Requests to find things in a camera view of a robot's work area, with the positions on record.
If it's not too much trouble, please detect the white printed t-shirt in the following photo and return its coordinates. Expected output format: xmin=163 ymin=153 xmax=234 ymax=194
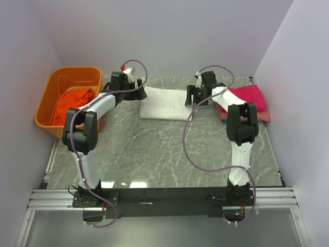
xmin=140 ymin=86 xmax=192 ymax=121

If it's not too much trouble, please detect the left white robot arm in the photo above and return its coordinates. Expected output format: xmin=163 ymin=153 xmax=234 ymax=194
xmin=62 ymin=67 xmax=147 ymax=206

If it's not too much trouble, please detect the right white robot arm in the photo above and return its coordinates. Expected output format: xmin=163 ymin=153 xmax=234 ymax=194
xmin=185 ymin=71 xmax=259 ymax=204

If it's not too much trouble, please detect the folded magenta t-shirt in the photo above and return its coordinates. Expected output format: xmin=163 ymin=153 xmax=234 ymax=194
xmin=229 ymin=84 xmax=267 ymax=112

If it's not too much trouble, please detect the orange t-shirt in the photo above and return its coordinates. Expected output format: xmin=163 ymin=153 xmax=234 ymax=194
xmin=52 ymin=88 xmax=95 ymax=126

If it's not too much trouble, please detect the orange plastic laundry basket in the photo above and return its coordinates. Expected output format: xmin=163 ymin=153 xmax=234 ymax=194
xmin=34 ymin=66 xmax=103 ymax=138

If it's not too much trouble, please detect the folded salmon t-shirt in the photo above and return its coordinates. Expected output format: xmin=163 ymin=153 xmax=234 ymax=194
xmin=215 ymin=102 xmax=270 ymax=122

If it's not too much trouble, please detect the black base crossbar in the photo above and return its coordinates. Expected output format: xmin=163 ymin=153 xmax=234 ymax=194
xmin=72 ymin=187 xmax=254 ymax=219

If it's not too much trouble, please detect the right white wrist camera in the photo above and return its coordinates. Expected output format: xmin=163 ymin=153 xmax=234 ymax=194
xmin=195 ymin=71 xmax=202 ymax=88

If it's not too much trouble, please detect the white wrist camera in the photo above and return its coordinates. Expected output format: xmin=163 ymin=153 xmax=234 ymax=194
xmin=120 ymin=65 xmax=135 ymax=83
xmin=195 ymin=71 xmax=202 ymax=88

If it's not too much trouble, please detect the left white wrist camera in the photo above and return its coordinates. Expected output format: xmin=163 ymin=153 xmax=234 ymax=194
xmin=120 ymin=65 xmax=135 ymax=83

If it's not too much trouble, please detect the aluminium frame rail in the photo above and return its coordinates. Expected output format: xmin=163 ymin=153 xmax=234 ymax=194
xmin=14 ymin=138 xmax=310 ymax=247

